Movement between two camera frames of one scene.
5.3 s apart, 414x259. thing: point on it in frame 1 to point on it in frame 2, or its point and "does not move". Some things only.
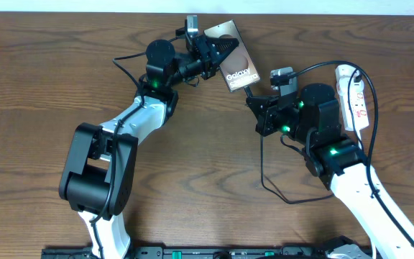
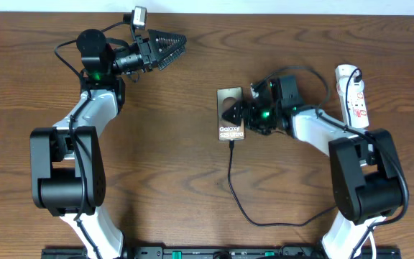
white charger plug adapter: [356, 88] does not move
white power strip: [343, 74] does not move
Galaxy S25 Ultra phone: [238, 70] to [226, 98]
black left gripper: [210, 55] to [149, 52]
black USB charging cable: [261, 149] to [346, 89]
